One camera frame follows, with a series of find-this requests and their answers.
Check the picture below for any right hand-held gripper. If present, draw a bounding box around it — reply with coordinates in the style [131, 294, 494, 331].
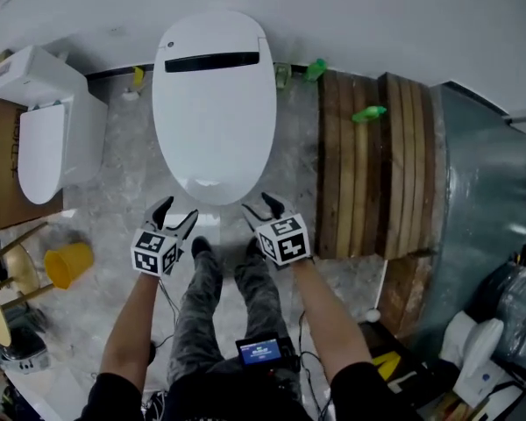
[240, 192, 313, 268]

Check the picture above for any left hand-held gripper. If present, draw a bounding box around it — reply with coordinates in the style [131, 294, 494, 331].
[131, 196, 200, 278]

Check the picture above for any white plastic curved appliance part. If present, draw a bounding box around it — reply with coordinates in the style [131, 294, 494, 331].
[152, 53, 277, 206]

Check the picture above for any person's right forearm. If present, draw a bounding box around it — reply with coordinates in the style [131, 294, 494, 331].
[291, 256, 373, 385]

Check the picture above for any person's left forearm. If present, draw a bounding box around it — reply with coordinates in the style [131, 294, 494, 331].
[99, 272, 161, 394]

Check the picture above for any white tank toilet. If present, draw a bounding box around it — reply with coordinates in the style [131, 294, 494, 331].
[0, 45, 109, 205]

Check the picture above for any white smart toilet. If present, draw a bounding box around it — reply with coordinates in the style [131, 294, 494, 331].
[155, 9, 273, 75]

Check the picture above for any person's right black shoe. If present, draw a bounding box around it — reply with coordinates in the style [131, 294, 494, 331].
[245, 238, 267, 259]

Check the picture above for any person's black shoe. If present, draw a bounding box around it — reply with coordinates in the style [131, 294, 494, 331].
[245, 238, 267, 259]
[191, 236, 214, 260]

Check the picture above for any person's left black shoe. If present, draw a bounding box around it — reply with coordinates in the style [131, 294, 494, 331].
[191, 236, 214, 260]

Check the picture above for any person's right leg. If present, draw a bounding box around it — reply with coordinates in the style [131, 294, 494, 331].
[234, 252, 302, 367]

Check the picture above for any person's leg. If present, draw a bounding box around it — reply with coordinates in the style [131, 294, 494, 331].
[166, 250, 224, 385]
[234, 252, 302, 367]

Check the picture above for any person's left leg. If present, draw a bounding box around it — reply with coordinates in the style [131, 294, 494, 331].
[166, 250, 224, 385]

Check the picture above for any wooden step platform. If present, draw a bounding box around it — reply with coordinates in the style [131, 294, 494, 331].
[315, 70, 444, 339]

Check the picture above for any yellow plastic bucket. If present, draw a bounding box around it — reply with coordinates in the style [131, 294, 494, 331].
[43, 242, 95, 290]

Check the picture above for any chest-mounted screen device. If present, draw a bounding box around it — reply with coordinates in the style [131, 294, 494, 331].
[235, 332, 299, 372]

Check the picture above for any green plastic bottle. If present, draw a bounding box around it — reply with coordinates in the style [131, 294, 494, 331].
[305, 58, 329, 82]
[352, 105, 387, 125]

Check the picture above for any brown cardboard box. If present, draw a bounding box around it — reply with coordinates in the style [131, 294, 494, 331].
[0, 50, 65, 232]

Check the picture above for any black round appliance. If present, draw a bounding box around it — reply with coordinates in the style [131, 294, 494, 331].
[0, 326, 49, 375]

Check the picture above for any grey painted ramp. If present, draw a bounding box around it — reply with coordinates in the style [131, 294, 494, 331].
[414, 81, 526, 367]

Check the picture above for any plastic wrapped bundle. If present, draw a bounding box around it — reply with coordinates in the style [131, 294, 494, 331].
[494, 263, 526, 375]

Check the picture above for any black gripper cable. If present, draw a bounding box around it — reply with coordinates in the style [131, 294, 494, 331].
[298, 313, 334, 421]
[157, 278, 181, 350]

